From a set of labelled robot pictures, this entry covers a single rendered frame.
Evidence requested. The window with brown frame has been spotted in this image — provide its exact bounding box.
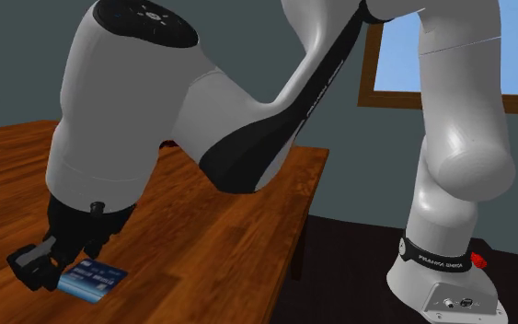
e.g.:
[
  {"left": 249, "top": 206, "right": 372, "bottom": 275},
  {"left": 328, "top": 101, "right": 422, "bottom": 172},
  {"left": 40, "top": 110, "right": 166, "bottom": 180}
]
[{"left": 357, "top": 0, "right": 518, "bottom": 116}]

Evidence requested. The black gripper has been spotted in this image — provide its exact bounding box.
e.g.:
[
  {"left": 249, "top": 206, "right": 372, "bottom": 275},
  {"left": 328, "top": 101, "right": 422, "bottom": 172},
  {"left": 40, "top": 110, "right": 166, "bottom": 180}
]
[{"left": 6, "top": 192, "right": 137, "bottom": 293}]

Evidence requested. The brown wooden table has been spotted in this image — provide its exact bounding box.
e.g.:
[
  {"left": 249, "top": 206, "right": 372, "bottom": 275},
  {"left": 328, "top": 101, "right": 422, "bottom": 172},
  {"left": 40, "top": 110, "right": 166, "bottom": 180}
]
[{"left": 0, "top": 119, "right": 330, "bottom": 324}]

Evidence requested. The blue flat box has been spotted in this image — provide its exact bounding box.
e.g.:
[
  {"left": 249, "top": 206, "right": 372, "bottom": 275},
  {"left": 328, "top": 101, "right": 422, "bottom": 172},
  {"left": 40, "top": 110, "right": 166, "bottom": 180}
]
[{"left": 55, "top": 257, "right": 130, "bottom": 306}]

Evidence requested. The dark robot stand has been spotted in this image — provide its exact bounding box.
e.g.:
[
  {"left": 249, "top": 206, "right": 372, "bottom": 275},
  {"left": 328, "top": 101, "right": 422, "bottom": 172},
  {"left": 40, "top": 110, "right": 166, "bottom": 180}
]
[{"left": 269, "top": 214, "right": 518, "bottom": 324}]

